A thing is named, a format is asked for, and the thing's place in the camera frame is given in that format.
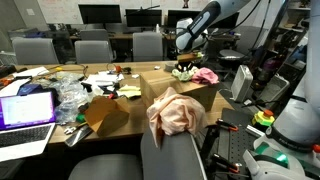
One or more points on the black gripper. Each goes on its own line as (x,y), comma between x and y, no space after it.
(185,61)

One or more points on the light green cloth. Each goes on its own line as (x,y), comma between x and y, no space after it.
(184,76)

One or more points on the peach cloth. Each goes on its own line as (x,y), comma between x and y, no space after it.
(173,113)

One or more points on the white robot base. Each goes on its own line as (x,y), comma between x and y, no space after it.
(288,149)

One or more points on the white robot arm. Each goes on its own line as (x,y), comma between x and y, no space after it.
(217,10)

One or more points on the large cardboard box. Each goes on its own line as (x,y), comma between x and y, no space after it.
(154,83)

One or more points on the grey chair right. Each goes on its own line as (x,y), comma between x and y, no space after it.
(147,46)

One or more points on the grey office chair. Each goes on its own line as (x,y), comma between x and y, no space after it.
(176,159)

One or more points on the small open cardboard box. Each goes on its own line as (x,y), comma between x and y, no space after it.
(104,115)

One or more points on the grey chair middle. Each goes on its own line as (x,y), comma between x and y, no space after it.
(93,52)

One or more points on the grey chair far left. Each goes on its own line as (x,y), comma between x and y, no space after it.
(34,51)

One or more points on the pink cloth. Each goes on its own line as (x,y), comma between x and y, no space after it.
(205,76)

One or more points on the white space heater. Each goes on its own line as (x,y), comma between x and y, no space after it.
(241,83)

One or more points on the yellow green sticky cloth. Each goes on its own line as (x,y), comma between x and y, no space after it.
(129,91)

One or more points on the black monitor right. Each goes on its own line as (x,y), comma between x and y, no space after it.
(143,18)

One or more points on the black monitor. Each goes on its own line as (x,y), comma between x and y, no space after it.
(94,14)
(143,18)

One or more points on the yellow emergency stop button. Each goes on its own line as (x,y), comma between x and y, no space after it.
(264,118)

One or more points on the black monitor left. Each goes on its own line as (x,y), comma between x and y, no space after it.
(94,14)

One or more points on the crumpled clear plastic bag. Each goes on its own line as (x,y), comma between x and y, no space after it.
(70,95)

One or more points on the silver laptop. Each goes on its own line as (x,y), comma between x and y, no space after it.
(26,125)

